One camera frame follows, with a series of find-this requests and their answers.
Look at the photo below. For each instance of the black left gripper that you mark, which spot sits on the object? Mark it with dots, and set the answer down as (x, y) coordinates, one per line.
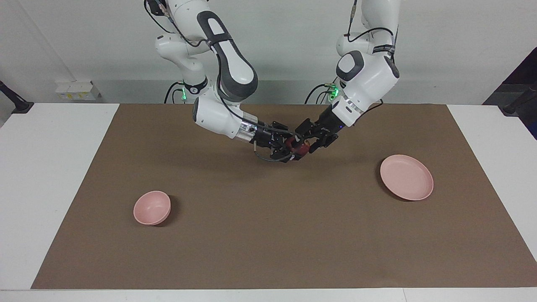
(331, 121)

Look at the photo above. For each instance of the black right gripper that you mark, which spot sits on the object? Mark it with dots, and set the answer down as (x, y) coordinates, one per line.
(266, 136)

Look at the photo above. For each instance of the dark red apple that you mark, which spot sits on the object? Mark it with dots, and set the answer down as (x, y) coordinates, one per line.
(298, 149)

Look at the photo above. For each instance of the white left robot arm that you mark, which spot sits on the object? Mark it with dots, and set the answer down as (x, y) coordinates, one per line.
(369, 79)

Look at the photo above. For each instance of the pink plate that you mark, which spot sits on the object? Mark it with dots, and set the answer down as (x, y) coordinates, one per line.
(407, 176)

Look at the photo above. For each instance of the pink bowl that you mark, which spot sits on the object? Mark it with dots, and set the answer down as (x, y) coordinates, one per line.
(151, 207)

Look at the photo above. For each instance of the brown table mat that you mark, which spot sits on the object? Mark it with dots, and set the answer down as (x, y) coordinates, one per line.
(268, 235)

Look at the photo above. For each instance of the black clamp stand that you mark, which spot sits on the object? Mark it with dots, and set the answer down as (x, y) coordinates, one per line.
(518, 105)
(19, 105)

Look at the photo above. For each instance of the dark background panel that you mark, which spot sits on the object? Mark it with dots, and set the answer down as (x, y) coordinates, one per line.
(524, 71)

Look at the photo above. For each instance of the white wall power strip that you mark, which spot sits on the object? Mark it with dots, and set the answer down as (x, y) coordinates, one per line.
(77, 90)

